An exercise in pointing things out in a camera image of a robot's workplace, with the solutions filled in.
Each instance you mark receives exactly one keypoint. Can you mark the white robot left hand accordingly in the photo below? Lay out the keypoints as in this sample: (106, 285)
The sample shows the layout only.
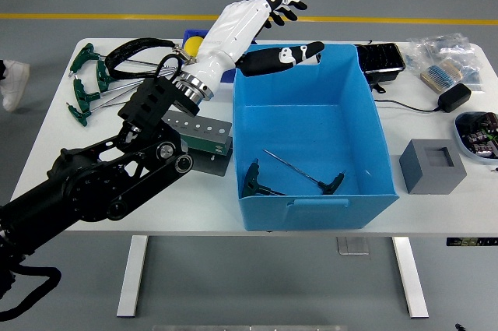
(229, 35)

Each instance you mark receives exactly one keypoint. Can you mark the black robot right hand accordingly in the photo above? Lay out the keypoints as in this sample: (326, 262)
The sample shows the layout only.
(461, 327)

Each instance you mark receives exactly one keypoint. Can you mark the grey green tool stand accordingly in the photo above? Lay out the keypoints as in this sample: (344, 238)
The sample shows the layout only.
(210, 144)

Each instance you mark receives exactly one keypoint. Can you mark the large blue plastic box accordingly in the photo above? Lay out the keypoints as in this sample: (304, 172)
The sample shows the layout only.
(311, 128)

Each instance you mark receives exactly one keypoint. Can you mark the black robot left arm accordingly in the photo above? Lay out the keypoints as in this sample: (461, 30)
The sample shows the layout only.
(97, 183)

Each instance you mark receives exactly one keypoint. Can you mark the small blue plastic bin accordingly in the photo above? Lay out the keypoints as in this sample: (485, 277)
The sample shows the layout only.
(192, 33)

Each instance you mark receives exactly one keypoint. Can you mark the yellow ball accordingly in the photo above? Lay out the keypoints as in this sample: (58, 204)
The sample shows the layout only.
(190, 46)

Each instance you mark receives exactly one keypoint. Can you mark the white table leg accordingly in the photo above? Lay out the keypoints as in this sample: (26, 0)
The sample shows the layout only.
(410, 276)
(132, 276)

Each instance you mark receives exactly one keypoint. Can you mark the black table control panel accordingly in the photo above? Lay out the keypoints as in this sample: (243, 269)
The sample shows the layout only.
(470, 241)

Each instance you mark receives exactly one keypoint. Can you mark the grey floor plate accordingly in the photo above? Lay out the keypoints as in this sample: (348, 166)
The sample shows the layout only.
(353, 246)

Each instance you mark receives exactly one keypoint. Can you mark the grey block with recess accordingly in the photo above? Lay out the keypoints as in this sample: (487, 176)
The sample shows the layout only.
(432, 179)

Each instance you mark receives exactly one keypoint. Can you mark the black plastic tray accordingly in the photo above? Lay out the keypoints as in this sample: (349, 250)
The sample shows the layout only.
(379, 58)

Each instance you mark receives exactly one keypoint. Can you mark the pale blue bowl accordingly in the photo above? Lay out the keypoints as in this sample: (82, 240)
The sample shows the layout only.
(463, 144)

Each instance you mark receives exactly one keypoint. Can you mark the dark electronic components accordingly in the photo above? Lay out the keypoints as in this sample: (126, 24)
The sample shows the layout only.
(482, 136)

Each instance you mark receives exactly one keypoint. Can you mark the clear plastic parts bag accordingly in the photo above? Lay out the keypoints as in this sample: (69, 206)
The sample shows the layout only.
(472, 74)
(435, 44)

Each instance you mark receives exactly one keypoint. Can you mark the blue resistor strip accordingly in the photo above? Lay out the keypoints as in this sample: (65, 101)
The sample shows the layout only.
(439, 76)

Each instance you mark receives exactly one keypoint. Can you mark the person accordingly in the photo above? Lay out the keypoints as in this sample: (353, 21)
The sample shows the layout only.
(15, 82)

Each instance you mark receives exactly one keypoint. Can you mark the black power adapter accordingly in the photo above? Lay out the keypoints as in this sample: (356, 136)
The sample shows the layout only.
(455, 97)

